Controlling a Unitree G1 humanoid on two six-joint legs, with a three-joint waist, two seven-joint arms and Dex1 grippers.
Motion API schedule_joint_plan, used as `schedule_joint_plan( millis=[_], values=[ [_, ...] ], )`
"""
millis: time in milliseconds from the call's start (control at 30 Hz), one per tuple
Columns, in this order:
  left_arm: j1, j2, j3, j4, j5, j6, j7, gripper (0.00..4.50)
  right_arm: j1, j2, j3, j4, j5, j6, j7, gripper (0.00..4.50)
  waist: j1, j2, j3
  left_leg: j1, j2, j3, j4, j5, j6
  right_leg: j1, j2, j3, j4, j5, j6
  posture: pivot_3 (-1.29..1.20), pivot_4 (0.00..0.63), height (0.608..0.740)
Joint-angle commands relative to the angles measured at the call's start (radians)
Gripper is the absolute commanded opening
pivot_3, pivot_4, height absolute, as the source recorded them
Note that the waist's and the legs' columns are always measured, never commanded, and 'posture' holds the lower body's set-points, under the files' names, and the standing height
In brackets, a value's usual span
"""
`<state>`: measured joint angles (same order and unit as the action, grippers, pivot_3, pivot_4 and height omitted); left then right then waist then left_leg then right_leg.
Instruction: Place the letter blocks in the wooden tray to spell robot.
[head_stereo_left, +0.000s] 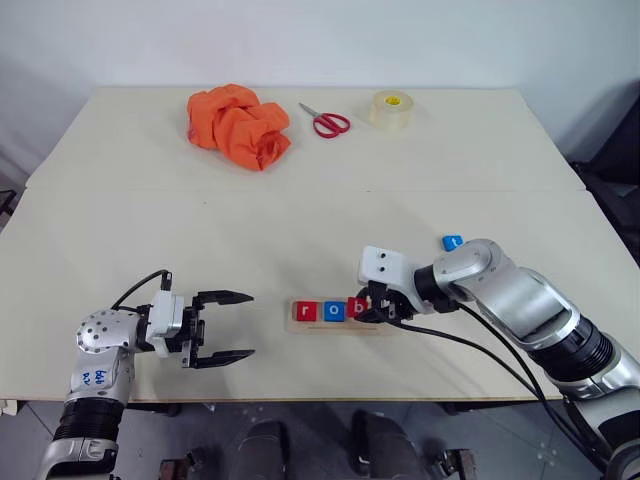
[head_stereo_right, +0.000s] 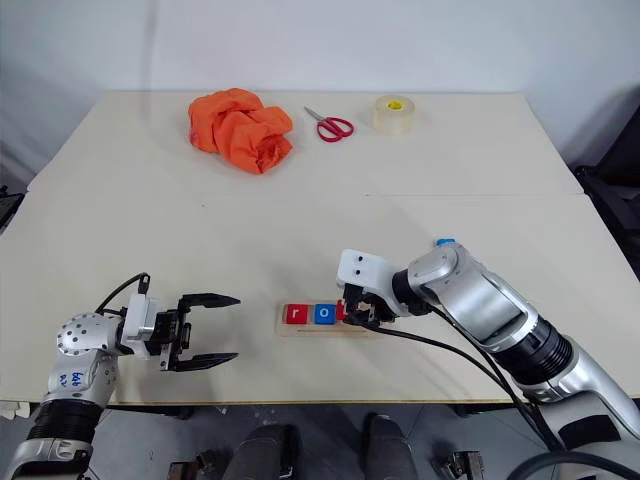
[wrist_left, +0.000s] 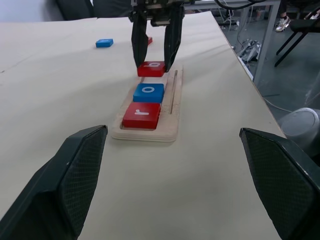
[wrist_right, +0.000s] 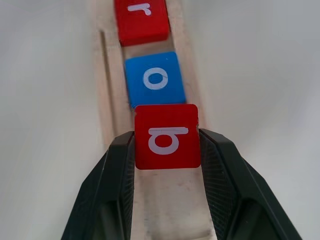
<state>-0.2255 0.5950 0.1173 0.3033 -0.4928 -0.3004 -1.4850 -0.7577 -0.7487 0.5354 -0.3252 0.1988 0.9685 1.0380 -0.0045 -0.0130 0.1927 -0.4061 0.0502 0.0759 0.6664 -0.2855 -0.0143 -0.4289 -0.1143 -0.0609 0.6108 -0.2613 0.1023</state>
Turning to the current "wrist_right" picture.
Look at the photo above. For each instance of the blue letter o block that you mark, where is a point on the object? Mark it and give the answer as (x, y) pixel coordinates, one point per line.
(155, 78)

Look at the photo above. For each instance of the red letter r block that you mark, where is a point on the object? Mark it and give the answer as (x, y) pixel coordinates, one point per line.
(142, 20)

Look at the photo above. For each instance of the light wooden tray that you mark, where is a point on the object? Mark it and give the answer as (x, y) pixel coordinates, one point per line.
(165, 200)

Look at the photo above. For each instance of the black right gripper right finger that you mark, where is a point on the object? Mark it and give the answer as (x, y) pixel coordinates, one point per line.
(232, 190)

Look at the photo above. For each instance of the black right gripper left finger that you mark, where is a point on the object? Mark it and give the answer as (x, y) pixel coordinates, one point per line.
(105, 190)

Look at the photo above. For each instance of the red letter b block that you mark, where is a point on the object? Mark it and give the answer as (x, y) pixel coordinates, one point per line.
(167, 136)

